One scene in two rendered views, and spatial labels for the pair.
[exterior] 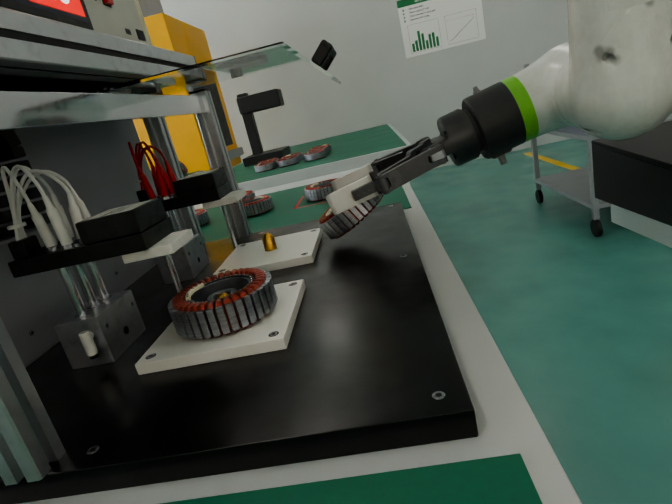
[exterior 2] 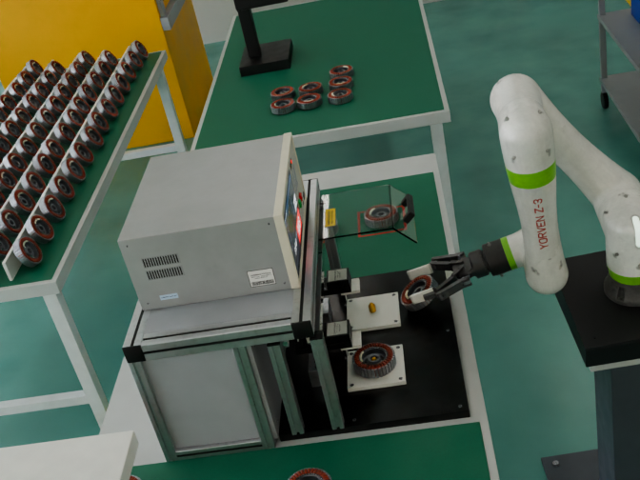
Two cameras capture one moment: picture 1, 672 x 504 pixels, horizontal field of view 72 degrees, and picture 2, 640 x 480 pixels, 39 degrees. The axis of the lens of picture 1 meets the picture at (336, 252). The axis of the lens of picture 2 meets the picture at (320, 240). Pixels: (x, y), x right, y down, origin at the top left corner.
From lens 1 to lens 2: 1.91 m
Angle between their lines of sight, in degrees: 14
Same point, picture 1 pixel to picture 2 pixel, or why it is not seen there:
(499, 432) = (475, 415)
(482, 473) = (470, 426)
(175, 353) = (362, 384)
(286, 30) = not seen: outside the picture
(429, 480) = (456, 428)
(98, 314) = not seen: hidden behind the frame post
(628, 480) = (588, 430)
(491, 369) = (477, 395)
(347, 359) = (430, 390)
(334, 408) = (430, 409)
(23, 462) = (340, 423)
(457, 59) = not seen: outside the picture
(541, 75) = (519, 246)
